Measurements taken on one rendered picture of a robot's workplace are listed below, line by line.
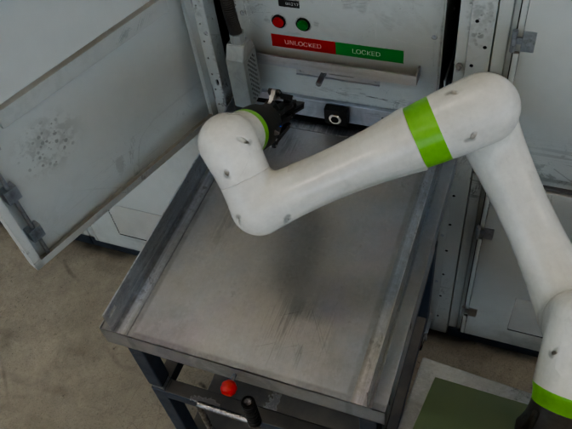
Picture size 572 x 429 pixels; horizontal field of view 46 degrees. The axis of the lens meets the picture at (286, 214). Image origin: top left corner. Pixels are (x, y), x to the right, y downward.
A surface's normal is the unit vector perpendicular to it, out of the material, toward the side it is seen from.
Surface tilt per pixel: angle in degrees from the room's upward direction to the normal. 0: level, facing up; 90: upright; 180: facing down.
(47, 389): 0
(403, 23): 90
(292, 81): 90
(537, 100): 90
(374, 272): 0
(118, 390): 0
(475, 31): 90
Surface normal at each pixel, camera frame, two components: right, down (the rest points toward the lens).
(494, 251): -0.34, 0.75
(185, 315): -0.11, -0.63
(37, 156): 0.77, 0.43
